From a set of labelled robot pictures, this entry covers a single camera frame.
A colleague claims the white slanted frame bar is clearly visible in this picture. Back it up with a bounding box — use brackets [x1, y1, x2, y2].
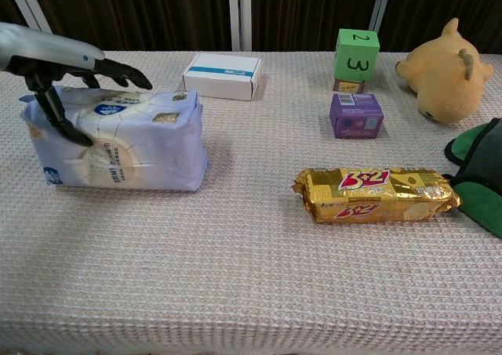
[2, 0, 54, 34]
[368, 0, 395, 33]

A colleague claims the beige waffle tablecloth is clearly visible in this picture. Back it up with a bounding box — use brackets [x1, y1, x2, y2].
[0, 50, 502, 355]

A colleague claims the green numbered foam cube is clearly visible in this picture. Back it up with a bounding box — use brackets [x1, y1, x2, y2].
[333, 27, 381, 84]

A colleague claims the yellow plush toy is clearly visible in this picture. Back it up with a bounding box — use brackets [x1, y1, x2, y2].
[395, 16, 495, 126]

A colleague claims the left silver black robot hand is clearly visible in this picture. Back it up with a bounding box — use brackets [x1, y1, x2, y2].
[0, 21, 154, 148]

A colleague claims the white cardboard box blue stripe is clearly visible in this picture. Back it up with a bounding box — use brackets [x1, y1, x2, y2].
[182, 53, 263, 102]

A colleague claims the blue tissue pack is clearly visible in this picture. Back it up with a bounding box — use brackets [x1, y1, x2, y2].
[20, 85, 209, 192]

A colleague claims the white vertical frame post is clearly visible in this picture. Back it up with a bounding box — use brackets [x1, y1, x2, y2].
[227, 0, 253, 52]

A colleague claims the gold biscuit pack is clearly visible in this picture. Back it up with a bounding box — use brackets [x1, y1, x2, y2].
[293, 167, 464, 225]

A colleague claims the green and grey cloth item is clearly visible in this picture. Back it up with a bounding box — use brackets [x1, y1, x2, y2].
[443, 117, 502, 240]

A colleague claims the purple small carton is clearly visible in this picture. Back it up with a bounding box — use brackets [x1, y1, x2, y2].
[329, 92, 385, 139]

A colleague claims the dark brown curtain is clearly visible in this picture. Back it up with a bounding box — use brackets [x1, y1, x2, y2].
[0, 0, 502, 53]

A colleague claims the small brown box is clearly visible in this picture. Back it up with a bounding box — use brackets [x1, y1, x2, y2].
[333, 78, 366, 94]

